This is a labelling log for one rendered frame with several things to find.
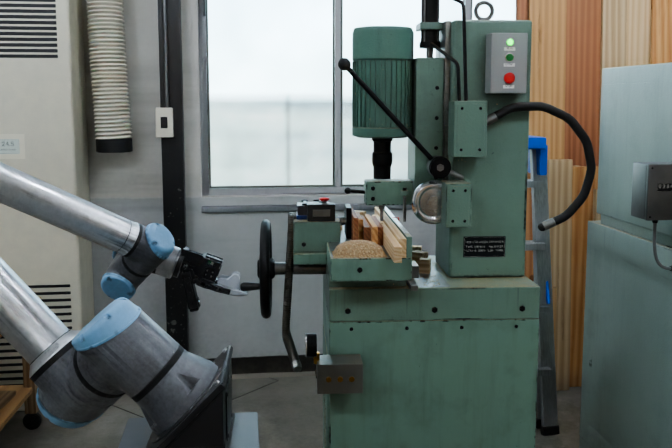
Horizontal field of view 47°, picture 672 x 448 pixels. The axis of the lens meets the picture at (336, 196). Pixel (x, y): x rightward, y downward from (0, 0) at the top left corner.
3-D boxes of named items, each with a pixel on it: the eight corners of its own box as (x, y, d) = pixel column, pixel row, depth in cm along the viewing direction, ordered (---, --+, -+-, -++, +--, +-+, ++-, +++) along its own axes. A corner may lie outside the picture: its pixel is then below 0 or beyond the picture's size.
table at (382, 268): (293, 240, 258) (293, 222, 257) (384, 239, 259) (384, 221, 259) (293, 282, 198) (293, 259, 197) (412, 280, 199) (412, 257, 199)
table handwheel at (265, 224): (260, 290, 246) (258, 205, 236) (323, 289, 247) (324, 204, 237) (256, 337, 219) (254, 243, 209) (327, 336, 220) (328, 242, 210)
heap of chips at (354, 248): (331, 251, 207) (331, 237, 207) (383, 250, 208) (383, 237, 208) (333, 258, 199) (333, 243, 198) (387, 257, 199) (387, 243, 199)
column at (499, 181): (434, 262, 242) (438, 27, 233) (504, 261, 243) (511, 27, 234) (448, 278, 220) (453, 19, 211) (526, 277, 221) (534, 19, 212)
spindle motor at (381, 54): (349, 136, 233) (350, 30, 229) (407, 135, 234) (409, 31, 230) (354, 138, 216) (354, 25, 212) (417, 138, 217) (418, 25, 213)
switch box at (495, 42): (484, 93, 214) (485, 34, 212) (520, 93, 214) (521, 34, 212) (490, 93, 208) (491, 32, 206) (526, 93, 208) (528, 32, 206)
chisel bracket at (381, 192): (363, 207, 231) (363, 179, 230) (410, 207, 231) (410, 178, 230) (365, 210, 223) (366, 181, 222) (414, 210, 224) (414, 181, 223)
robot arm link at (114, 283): (114, 265, 195) (130, 237, 205) (90, 290, 200) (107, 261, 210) (144, 287, 197) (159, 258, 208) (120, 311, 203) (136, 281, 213)
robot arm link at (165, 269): (153, 277, 211) (159, 269, 220) (170, 283, 211) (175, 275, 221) (163, 246, 210) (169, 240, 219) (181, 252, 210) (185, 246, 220)
